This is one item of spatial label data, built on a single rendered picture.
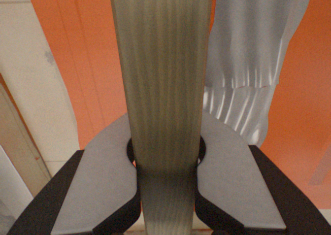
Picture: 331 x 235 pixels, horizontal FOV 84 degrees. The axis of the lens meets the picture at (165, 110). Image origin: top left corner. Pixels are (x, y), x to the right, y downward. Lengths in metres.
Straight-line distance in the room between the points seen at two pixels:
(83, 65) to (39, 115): 0.08
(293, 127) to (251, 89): 0.08
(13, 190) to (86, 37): 0.18
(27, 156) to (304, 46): 0.29
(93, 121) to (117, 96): 0.04
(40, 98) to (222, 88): 0.18
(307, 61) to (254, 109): 0.06
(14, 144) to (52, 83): 0.07
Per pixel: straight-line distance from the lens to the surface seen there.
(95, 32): 0.17
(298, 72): 0.21
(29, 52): 0.20
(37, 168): 0.26
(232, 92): 0.18
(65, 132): 0.23
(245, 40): 0.17
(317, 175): 0.32
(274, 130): 0.24
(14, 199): 0.28
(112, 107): 0.19
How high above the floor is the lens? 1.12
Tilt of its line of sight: 60 degrees down
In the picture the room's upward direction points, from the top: 179 degrees clockwise
